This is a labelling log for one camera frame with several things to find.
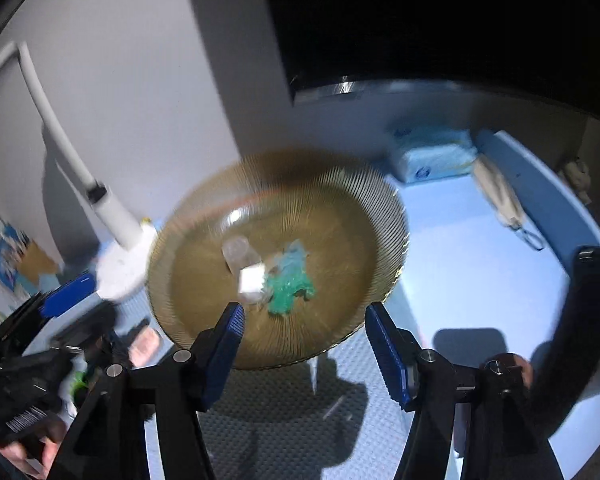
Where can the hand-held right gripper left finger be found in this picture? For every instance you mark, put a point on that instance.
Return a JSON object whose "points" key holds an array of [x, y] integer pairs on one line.
{"points": [[227, 345]]}

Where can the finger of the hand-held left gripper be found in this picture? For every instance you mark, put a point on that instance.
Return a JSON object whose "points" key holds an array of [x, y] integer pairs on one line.
{"points": [[67, 292], [95, 322]]}

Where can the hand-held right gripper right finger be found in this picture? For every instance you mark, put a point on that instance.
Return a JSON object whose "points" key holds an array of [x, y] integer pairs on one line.
{"points": [[387, 355]]}

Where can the wicker basket with items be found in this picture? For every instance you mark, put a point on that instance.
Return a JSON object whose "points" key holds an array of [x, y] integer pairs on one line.
{"points": [[330, 220]]}

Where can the small white cube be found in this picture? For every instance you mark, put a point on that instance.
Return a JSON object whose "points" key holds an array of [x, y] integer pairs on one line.
{"points": [[252, 282]]}

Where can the colourful cardboard box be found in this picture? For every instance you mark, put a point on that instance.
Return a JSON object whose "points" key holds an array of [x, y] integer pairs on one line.
{"points": [[10, 255]]}

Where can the green candy wrapper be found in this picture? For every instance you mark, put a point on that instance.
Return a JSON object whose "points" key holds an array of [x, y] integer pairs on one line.
{"points": [[290, 285]]}

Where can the blue desk mat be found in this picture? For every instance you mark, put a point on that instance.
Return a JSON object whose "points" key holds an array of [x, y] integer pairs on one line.
{"points": [[480, 285]]}

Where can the white lamp stand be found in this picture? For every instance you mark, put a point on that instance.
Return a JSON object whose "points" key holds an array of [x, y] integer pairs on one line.
{"points": [[62, 140]]}

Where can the beige cloth pouch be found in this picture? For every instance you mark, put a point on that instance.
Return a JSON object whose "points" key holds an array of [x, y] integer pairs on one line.
{"points": [[500, 195]]}

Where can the blue white tissue pack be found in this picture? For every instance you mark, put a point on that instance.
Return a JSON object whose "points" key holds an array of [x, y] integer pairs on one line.
{"points": [[430, 152]]}

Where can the small beige figurine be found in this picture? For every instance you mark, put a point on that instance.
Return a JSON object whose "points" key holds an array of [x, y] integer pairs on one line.
{"points": [[577, 177]]}

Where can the black monitor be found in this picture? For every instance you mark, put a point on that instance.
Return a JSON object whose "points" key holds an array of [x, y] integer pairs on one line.
{"points": [[430, 20]]}

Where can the black stand post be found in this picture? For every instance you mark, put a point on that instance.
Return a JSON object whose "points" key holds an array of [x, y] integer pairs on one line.
{"points": [[587, 310]]}

